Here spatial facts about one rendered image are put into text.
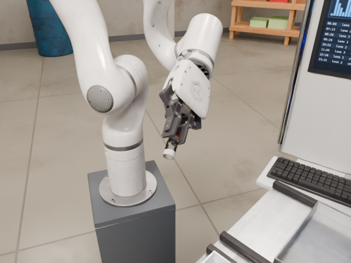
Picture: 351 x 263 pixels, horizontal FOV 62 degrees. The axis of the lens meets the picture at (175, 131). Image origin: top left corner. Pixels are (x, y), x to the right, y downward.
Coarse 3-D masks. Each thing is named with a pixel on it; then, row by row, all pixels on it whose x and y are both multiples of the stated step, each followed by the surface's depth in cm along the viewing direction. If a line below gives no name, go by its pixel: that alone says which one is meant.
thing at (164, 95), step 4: (168, 88) 56; (160, 92) 56; (164, 92) 55; (168, 92) 56; (160, 96) 55; (164, 96) 55; (168, 96) 56; (164, 100) 56; (168, 100) 56; (168, 104) 56
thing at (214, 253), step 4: (212, 252) 70; (216, 252) 70; (208, 256) 69; (212, 256) 70; (216, 256) 70; (220, 256) 69; (204, 260) 68; (208, 260) 69; (212, 260) 71; (216, 260) 70; (220, 260) 69; (224, 260) 68
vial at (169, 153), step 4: (172, 136) 54; (176, 136) 55; (168, 140) 54; (172, 140) 54; (176, 140) 54; (168, 144) 54; (172, 144) 53; (176, 144) 54; (168, 148) 53; (172, 148) 53; (176, 148) 54; (164, 152) 53; (168, 152) 53; (172, 152) 53; (164, 156) 53; (168, 156) 53; (172, 156) 53
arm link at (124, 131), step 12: (120, 60) 78; (132, 60) 80; (132, 72) 76; (144, 72) 82; (144, 84) 83; (144, 96) 85; (132, 108) 85; (144, 108) 86; (108, 120) 84; (120, 120) 83; (132, 120) 83; (108, 132) 82; (120, 132) 81; (132, 132) 82; (108, 144) 83; (120, 144) 82; (132, 144) 83
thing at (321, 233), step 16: (320, 208) 84; (304, 224) 80; (320, 224) 81; (336, 224) 81; (288, 240) 73; (304, 240) 77; (320, 240) 77; (336, 240) 77; (288, 256) 72; (304, 256) 72; (320, 256) 72; (336, 256) 72
